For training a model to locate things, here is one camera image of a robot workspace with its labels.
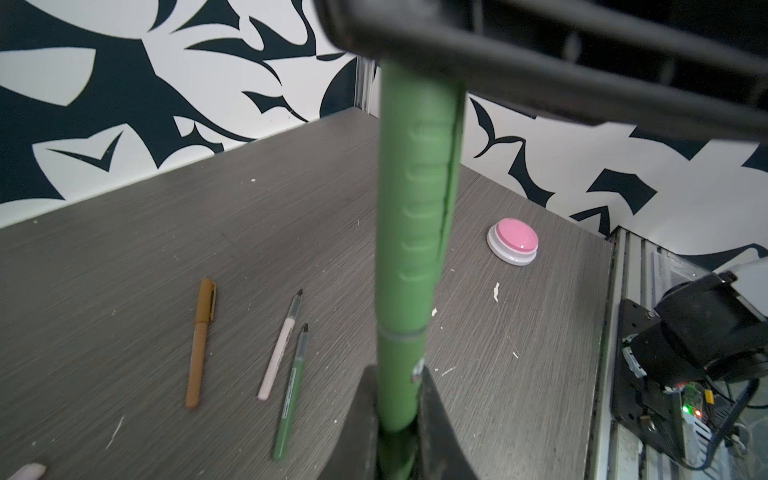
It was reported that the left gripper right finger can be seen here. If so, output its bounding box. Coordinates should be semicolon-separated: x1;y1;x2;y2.
416;366;477;480

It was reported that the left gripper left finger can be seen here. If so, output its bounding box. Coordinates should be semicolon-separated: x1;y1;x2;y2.
318;365;379;480

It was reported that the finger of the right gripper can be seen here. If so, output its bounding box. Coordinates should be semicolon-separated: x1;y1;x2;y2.
315;1;767;142

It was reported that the dark green pen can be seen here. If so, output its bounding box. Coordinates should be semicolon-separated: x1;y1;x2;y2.
272;323;309;462

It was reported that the pink pen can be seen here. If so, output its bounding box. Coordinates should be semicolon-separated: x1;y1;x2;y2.
257;289;303;401

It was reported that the orange pen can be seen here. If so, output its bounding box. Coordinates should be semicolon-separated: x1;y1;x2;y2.
185;278;217;409

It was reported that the light green pen cap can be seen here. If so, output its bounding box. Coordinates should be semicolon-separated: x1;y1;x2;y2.
375;62;466;338

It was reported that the light green pen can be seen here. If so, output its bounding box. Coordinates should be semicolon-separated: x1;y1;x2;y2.
376;329;427;479

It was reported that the pink round button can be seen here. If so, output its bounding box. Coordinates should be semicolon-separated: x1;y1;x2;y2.
486;218;539;266

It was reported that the green lit circuit board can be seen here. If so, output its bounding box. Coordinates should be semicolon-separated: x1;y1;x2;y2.
677;383;733;463

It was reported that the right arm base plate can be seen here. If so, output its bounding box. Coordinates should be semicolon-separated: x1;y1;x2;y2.
611;299;685;460

